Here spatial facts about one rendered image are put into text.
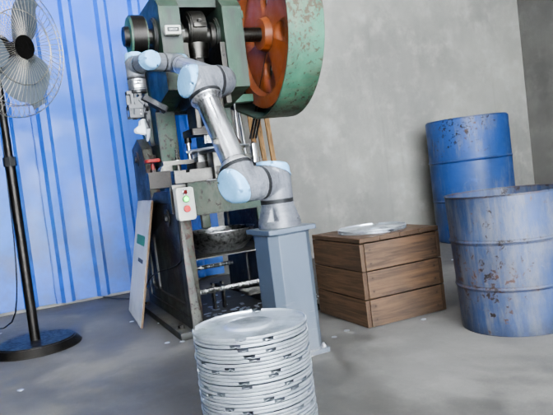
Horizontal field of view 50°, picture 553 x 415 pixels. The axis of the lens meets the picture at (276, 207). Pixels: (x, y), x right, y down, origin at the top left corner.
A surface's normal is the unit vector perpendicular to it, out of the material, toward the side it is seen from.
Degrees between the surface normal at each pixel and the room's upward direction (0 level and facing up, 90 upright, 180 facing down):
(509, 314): 92
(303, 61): 122
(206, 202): 90
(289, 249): 90
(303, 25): 100
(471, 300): 92
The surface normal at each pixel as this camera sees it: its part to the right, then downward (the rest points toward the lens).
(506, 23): 0.40, 0.00
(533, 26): -0.91, 0.13
